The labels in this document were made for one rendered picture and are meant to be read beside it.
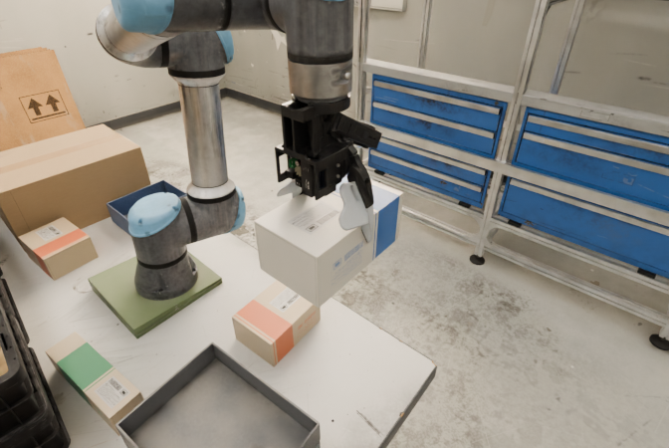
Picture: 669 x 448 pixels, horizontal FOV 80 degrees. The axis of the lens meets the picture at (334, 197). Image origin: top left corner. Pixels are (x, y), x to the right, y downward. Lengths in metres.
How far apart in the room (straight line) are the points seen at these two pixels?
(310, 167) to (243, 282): 0.68
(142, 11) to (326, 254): 0.33
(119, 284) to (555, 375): 1.62
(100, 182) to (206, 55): 0.71
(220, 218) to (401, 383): 0.55
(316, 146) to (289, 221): 0.13
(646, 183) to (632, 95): 0.88
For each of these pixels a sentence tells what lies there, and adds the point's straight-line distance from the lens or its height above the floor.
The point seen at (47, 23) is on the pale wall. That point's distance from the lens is 4.01.
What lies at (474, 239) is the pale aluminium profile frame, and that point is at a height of 0.14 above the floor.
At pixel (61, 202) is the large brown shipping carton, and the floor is 0.81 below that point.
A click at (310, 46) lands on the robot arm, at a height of 1.37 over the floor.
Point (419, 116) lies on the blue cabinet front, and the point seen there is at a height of 0.72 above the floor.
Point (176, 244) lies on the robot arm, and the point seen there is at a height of 0.87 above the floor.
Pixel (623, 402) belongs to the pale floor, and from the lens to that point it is 2.01.
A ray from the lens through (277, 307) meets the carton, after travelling 0.93.
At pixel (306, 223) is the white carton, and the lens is 0.55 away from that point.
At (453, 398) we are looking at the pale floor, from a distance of 1.76.
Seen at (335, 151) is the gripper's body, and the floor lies 1.25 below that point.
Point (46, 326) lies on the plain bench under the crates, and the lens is 1.20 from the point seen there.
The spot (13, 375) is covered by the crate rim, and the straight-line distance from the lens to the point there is 0.79.
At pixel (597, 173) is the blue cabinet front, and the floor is 0.68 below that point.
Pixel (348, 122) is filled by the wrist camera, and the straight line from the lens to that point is 0.51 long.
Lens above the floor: 1.46
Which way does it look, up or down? 32 degrees down
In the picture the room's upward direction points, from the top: straight up
